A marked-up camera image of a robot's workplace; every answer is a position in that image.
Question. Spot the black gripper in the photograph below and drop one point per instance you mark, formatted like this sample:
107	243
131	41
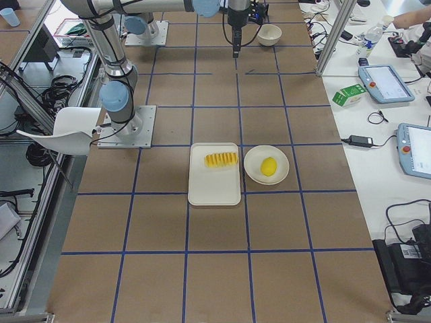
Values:
235	15

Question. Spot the yellow spiral bread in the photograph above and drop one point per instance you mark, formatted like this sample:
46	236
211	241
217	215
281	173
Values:
224	159

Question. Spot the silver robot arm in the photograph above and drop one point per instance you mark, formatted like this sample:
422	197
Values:
141	23
97	16

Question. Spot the cream round plate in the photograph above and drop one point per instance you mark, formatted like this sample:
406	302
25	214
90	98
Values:
254	158

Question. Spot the cream bowl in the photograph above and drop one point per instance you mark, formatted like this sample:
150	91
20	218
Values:
269	35

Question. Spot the yellow lemon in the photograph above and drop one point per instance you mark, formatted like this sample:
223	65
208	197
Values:
268	166

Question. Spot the green white carton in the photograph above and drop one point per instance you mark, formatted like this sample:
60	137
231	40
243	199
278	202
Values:
349	95

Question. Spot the white rectangular tray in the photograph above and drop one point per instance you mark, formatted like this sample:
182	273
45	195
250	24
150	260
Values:
218	186

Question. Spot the plastic water bottle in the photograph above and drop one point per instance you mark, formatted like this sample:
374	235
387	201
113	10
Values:
369	41

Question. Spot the far teach pendant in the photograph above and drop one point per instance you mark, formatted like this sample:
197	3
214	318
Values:
384	84

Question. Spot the teach pendant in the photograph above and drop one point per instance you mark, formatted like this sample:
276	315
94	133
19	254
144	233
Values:
413	146
384	84

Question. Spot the black power adapter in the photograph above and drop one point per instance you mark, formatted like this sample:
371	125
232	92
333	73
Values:
361	141

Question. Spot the white chair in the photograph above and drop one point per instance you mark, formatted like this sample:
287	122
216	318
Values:
72	133

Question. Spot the near teach pendant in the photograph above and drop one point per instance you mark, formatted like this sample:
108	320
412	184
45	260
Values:
413	146

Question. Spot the blue paper cup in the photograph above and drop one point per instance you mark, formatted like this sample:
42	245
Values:
9	15

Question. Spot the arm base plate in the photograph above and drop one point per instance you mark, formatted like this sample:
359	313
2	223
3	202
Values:
136	134
160	40

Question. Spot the aluminium frame post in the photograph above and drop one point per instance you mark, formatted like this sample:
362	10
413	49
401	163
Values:
337	28

